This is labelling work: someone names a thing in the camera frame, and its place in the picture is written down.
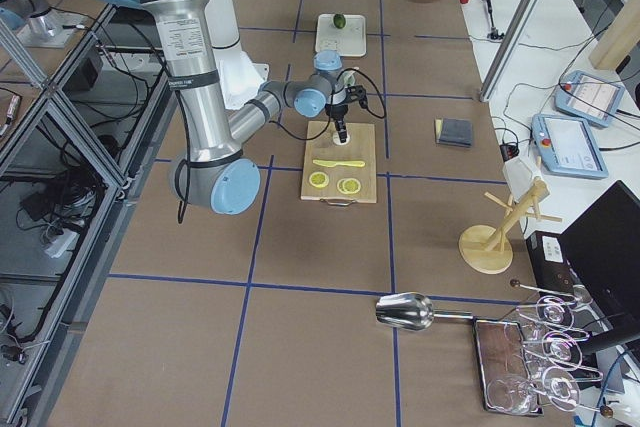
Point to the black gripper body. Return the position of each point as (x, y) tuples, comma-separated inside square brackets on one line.
[(337, 112)]

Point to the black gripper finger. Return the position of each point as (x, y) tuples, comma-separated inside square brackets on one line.
[(341, 128)]

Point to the white steamed bun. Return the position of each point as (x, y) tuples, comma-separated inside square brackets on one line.
[(337, 140)]

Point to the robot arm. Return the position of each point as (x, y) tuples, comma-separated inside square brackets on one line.
[(37, 14), (213, 172)]

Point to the green ceramic bowl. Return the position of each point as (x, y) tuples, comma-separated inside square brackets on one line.
[(349, 79)]

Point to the wooden cutting board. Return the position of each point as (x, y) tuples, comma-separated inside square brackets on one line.
[(362, 146)]

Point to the yellow plastic knife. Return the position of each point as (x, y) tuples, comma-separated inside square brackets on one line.
[(339, 163)]

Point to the upper lemon slice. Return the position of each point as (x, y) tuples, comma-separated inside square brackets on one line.
[(318, 179)]

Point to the lemon slice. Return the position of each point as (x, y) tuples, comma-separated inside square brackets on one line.
[(318, 179), (349, 186)]

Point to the lower lemon slice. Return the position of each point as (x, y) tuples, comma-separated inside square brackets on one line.
[(349, 186)]

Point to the white bear tray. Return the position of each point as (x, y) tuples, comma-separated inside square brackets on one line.
[(348, 41)]

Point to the green avocado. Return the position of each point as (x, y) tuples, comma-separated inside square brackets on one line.
[(339, 21)]

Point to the grey folded cloth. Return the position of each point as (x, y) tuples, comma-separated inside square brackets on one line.
[(454, 132)]

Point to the wooden mug tree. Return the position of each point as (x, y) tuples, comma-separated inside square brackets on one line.
[(485, 248)]

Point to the metal scoop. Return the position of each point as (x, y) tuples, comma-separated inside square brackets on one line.
[(413, 311)]

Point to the lower teach pendant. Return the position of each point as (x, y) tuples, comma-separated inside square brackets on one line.
[(567, 146)]

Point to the teach pendant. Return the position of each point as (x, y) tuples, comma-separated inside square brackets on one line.
[(567, 146), (592, 98)]

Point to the upper teach pendant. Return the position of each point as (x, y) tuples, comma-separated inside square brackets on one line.
[(592, 98)]

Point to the black monitor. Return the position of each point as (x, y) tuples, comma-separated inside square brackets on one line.
[(602, 248)]

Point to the black glass rack tray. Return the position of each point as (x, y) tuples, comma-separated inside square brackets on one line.
[(498, 346)]

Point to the clear wine glass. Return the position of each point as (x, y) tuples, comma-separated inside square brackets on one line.
[(511, 394)]

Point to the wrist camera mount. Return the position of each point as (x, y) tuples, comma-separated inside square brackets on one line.
[(358, 94)]

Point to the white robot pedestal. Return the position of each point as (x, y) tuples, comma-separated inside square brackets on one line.
[(240, 78)]

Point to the aluminium frame post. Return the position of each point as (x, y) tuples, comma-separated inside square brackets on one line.
[(507, 48)]

